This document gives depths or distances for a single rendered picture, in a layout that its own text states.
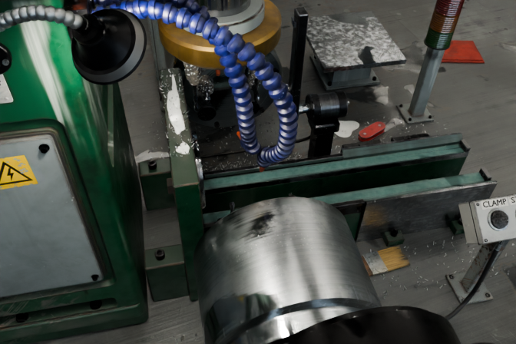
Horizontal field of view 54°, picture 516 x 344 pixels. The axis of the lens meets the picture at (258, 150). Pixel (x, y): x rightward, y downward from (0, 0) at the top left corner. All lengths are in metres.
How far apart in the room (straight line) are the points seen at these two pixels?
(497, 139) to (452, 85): 0.24
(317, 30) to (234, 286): 1.02
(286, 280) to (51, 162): 0.32
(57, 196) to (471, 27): 1.55
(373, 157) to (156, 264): 0.52
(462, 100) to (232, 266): 1.05
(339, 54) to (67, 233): 0.93
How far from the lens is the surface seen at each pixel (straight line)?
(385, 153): 1.16
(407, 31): 1.84
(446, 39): 1.31
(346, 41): 1.50
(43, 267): 0.85
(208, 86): 1.05
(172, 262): 0.95
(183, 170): 0.78
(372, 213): 1.07
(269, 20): 0.75
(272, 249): 0.66
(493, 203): 0.91
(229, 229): 0.70
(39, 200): 0.72
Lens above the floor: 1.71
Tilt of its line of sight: 45 degrees down
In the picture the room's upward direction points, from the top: 2 degrees clockwise
